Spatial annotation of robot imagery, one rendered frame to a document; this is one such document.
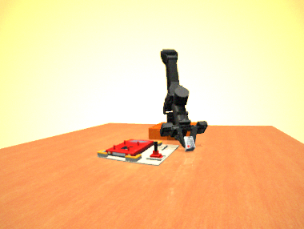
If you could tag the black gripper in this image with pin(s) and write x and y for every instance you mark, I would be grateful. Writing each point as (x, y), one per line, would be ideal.
(182, 124)

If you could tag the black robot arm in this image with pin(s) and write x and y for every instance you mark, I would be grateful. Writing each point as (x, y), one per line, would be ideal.
(177, 95)

